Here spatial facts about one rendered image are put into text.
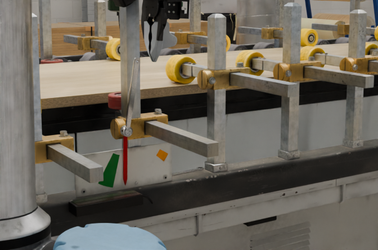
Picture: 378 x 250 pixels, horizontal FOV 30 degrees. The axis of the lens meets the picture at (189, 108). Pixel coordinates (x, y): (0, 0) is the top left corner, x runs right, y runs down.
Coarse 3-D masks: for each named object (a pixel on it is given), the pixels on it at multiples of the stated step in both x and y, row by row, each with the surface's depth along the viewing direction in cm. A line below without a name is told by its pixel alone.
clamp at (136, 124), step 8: (112, 120) 170; (120, 120) 168; (136, 120) 169; (144, 120) 170; (152, 120) 172; (160, 120) 173; (112, 128) 170; (120, 128) 168; (136, 128) 170; (144, 128) 171; (112, 136) 170; (120, 136) 168; (136, 136) 170; (144, 136) 171
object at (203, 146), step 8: (152, 128) 168; (160, 128) 164; (168, 128) 163; (176, 128) 163; (152, 136) 168; (160, 136) 165; (168, 136) 162; (176, 136) 158; (184, 136) 155; (192, 136) 155; (200, 136) 155; (176, 144) 159; (184, 144) 156; (192, 144) 153; (200, 144) 150; (208, 144) 148; (216, 144) 149; (200, 152) 150; (208, 152) 148; (216, 152) 149
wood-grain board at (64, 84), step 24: (336, 48) 303; (48, 72) 229; (72, 72) 229; (96, 72) 229; (144, 72) 228; (264, 72) 228; (48, 96) 183; (72, 96) 184; (96, 96) 187; (144, 96) 195
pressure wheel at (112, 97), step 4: (116, 92) 185; (120, 92) 185; (108, 96) 181; (112, 96) 179; (116, 96) 179; (120, 96) 179; (108, 100) 182; (112, 100) 180; (116, 100) 179; (120, 100) 179; (108, 104) 182; (112, 104) 180; (116, 104) 179; (120, 104) 179; (112, 108) 180; (116, 108) 179; (120, 108) 179; (120, 112) 182
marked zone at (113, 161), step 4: (112, 156) 167; (116, 156) 168; (112, 160) 168; (116, 160) 168; (108, 164) 167; (112, 164) 168; (116, 164) 168; (108, 168) 167; (112, 168) 168; (116, 168) 168; (104, 172) 167; (108, 172) 167; (112, 172) 168; (104, 176) 167; (108, 176) 168; (112, 176) 168; (104, 180) 167; (108, 180) 168; (112, 180) 168; (100, 184) 167; (104, 184) 167; (108, 184) 168; (112, 184) 168
